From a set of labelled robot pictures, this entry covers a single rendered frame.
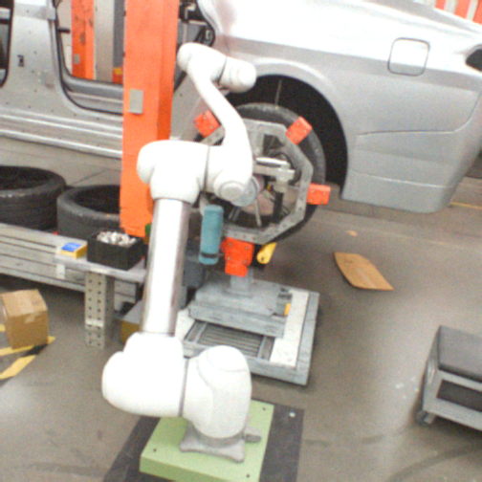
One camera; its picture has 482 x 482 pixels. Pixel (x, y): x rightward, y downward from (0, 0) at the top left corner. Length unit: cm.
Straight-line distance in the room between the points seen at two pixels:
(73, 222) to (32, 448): 117
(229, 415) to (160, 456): 22
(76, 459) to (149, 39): 159
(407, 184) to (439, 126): 31
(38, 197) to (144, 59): 121
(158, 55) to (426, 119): 127
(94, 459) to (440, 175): 197
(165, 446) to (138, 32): 152
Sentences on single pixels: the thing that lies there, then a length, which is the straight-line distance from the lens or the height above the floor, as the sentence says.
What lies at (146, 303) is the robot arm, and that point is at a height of 72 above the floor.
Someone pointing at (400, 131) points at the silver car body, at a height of 114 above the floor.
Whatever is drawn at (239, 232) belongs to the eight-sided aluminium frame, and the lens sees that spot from 211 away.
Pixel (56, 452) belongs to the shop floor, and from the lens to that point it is 188.
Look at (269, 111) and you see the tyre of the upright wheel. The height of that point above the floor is 116.
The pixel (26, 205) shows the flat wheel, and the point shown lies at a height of 44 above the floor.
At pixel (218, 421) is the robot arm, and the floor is 47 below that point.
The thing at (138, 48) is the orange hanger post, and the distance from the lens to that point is 204.
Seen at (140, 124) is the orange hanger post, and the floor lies 104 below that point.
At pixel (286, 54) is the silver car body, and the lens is 239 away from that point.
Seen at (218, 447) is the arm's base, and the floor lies 38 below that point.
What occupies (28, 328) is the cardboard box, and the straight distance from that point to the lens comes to 234.
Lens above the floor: 136
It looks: 21 degrees down
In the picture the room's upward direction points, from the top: 8 degrees clockwise
